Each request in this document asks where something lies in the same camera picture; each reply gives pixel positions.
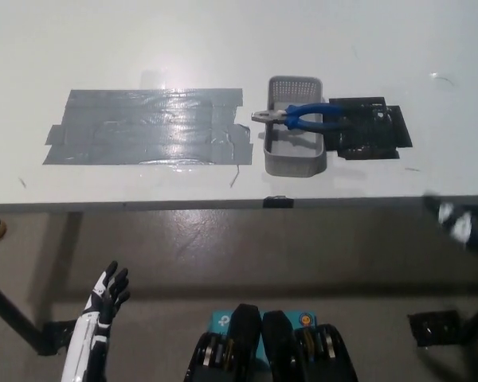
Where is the white and black right hand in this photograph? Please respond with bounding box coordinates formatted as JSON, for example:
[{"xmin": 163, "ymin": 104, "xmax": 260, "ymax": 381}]
[{"xmin": 421, "ymin": 193, "xmax": 475, "ymax": 246}]

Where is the white and black left hand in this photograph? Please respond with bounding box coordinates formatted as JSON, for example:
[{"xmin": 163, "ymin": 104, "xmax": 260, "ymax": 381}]
[{"xmin": 82, "ymin": 260, "xmax": 131, "ymax": 339}]

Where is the blue handled plier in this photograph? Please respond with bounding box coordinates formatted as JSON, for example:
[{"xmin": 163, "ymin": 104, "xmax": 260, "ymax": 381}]
[{"xmin": 250, "ymin": 103, "xmax": 354, "ymax": 131}]

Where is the black floor tape patch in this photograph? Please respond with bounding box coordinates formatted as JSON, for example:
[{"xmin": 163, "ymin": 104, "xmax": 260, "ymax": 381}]
[
  {"xmin": 35, "ymin": 318, "xmax": 79, "ymax": 357},
  {"xmin": 406, "ymin": 309, "xmax": 469, "ymax": 349}
]

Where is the grey perforated plastic basket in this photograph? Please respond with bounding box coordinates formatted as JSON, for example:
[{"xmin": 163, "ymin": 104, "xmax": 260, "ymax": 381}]
[{"xmin": 262, "ymin": 76, "xmax": 327, "ymax": 177}]

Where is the small black tape strip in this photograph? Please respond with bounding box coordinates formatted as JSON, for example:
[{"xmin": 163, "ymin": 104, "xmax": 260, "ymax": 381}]
[{"xmin": 262, "ymin": 195, "xmax": 295, "ymax": 209}]

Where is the grey duct tape patch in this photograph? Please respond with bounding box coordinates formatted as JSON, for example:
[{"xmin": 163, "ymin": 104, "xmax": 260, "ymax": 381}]
[{"xmin": 42, "ymin": 88, "xmax": 255, "ymax": 166}]

